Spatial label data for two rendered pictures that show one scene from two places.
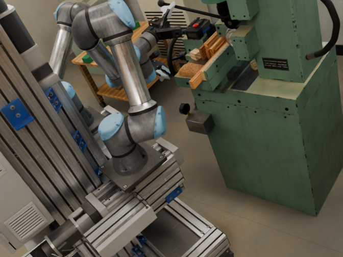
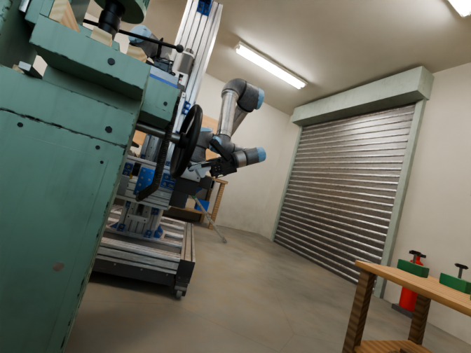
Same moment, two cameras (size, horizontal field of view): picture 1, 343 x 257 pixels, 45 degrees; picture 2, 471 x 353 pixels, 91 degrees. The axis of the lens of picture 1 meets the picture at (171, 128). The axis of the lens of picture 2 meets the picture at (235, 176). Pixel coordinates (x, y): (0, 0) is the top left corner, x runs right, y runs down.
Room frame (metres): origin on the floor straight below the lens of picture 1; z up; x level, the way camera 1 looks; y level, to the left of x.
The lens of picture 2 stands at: (2.47, -1.01, 0.67)
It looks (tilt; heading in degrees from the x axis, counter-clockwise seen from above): 4 degrees up; 104
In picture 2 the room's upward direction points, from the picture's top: 16 degrees clockwise
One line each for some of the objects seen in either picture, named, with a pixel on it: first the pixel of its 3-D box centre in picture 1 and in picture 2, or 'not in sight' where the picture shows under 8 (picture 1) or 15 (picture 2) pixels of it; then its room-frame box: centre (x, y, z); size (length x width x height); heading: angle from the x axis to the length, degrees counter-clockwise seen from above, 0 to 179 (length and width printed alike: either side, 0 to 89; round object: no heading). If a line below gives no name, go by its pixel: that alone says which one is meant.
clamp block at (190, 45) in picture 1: (201, 39); (153, 99); (1.94, -0.33, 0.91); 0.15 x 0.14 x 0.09; 128
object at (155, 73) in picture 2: (196, 27); (160, 80); (1.94, -0.32, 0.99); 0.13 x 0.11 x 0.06; 128
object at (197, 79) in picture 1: (222, 51); not in sight; (1.73, -0.37, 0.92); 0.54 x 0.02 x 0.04; 128
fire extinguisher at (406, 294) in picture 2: not in sight; (412, 283); (3.83, 1.72, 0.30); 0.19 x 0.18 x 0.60; 39
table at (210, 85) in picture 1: (217, 48); (123, 101); (1.88, -0.38, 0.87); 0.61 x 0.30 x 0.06; 128
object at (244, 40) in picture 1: (245, 43); not in sight; (1.55, -0.43, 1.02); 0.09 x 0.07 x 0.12; 128
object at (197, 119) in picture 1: (199, 122); (113, 181); (1.74, -0.15, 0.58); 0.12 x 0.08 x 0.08; 38
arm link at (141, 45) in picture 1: (137, 51); not in sight; (1.67, 0.00, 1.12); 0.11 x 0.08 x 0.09; 128
